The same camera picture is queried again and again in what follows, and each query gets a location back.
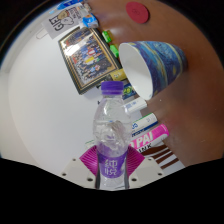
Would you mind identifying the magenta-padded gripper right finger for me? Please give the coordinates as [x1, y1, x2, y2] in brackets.
[125, 145, 165, 190]

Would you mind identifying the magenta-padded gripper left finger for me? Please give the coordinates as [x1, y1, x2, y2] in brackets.
[60, 145, 100, 190]

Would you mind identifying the clear purple-capped water bottle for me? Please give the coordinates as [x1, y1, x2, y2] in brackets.
[92, 80, 133, 191]

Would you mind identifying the tall pink printed box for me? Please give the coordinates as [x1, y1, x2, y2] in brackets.
[129, 123, 170, 152]

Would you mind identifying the tall white green box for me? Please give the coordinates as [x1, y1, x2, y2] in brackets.
[130, 112, 160, 138]

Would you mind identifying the blue patterned paper cup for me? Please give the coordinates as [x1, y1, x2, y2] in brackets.
[118, 40, 189, 101]

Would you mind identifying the framed group photo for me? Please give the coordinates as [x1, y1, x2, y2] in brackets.
[57, 26, 123, 96]

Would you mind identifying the blue white tissue pack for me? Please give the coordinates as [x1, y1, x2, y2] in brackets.
[81, 12, 100, 30]

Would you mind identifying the flat round red coaster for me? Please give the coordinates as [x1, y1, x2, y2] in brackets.
[125, 1, 150, 25]

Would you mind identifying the blue detergent bottle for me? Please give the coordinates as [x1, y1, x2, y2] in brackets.
[55, 0, 84, 11]

